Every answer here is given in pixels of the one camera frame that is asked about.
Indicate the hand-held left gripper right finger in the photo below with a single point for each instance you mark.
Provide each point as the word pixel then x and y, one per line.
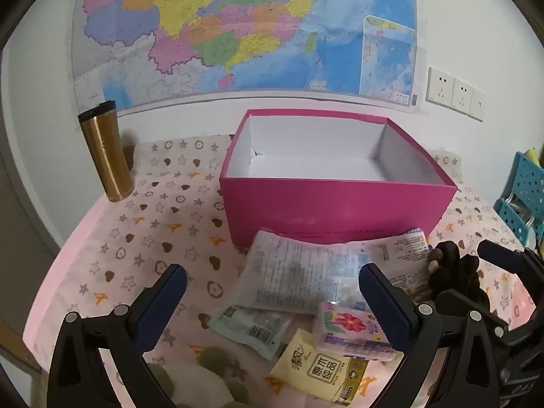
pixel 382 306

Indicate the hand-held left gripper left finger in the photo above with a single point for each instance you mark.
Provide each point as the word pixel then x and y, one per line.
pixel 163 306

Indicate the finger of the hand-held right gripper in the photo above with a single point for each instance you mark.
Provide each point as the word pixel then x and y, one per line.
pixel 467 301
pixel 499 255

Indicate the black scrunchie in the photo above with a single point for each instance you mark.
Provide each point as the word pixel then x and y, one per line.
pixel 450 263

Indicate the pink floral tissue pack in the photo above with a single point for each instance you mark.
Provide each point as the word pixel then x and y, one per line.
pixel 340 327

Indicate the olive and white plush toy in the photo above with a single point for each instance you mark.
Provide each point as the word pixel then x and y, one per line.
pixel 199 384

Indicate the green wet wipe pack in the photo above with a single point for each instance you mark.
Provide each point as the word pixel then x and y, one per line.
pixel 250 327

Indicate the pale pink printed pack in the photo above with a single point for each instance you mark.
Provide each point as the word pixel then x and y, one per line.
pixel 297 272

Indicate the yellow tissue pack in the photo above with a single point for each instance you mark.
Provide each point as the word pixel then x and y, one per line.
pixel 306 369

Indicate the pink cardboard box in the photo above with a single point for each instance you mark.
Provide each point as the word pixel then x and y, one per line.
pixel 318 208

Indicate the blue perforated plastic rack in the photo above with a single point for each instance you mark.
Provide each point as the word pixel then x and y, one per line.
pixel 527 178

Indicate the pink patterned sheet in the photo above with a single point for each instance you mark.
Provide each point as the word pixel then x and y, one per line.
pixel 148 221

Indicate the pale yellow object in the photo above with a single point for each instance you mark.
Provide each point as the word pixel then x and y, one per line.
pixel 531 152

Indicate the gold thermos bottle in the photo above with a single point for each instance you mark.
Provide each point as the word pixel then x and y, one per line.
pixel 106 157

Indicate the white wall switch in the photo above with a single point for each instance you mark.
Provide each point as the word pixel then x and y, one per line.
pixel 478 105

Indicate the white wall socket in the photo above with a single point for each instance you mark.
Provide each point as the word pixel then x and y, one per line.
pixel 462 95
pixel 440 87

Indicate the colourful wall map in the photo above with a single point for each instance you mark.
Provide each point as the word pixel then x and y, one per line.
pixel 255 29

